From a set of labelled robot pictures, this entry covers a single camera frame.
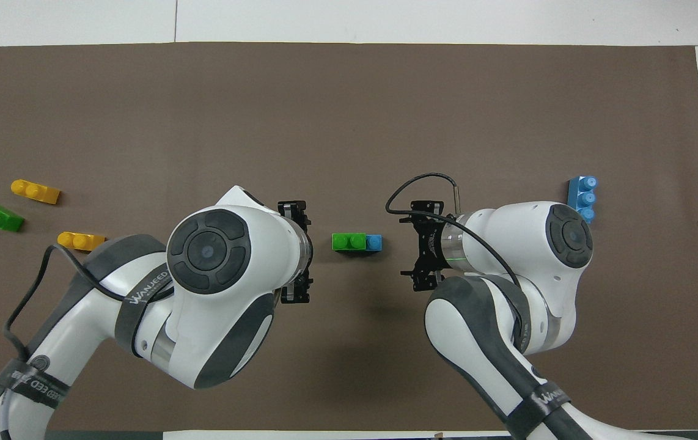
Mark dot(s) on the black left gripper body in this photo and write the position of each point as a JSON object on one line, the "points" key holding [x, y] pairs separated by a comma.
{"points": [[309, 250]]}

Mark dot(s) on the yellow two-stud toy block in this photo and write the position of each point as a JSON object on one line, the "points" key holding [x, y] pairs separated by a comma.
{"points": [[83, 242], [36, 191]]}

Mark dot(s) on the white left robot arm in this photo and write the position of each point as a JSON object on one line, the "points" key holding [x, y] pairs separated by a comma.
{"points": [[202, 330]]}

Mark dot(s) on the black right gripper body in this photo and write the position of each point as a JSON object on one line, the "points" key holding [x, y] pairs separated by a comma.
{"points": [[431, 247]]}

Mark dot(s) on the brown table mat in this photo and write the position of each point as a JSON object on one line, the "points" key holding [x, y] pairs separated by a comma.
{"points": [[349, 122]]}

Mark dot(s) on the blue three-stud toy block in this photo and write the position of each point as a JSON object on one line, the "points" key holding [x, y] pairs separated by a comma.
{"points": [[582, 195], [374, 242]]}

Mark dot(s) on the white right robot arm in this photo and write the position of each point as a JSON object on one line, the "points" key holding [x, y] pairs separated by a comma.
{"points": [[508, 244]]}

